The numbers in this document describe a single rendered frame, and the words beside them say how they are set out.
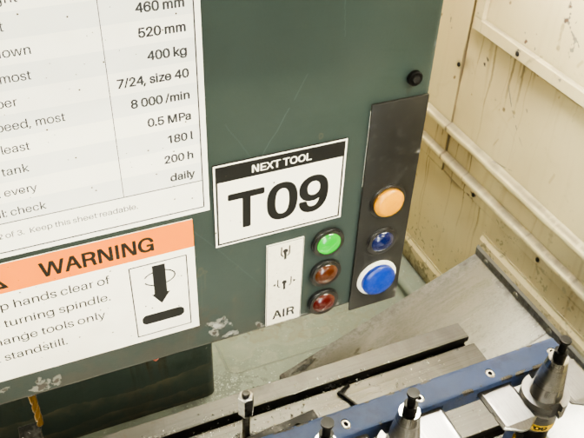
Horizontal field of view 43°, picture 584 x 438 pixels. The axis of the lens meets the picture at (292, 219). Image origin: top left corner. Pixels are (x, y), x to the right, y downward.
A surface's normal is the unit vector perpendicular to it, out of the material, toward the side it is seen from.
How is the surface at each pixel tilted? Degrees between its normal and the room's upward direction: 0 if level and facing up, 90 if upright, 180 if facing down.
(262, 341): 0
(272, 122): 90
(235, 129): 90
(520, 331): 24
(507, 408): 0
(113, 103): 90
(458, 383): 0
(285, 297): 90
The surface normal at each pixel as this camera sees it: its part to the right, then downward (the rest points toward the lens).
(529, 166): -0.92, 0.22
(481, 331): -0.34, -0.62
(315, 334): 0.04, -0.77
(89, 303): 0.40, 0.59
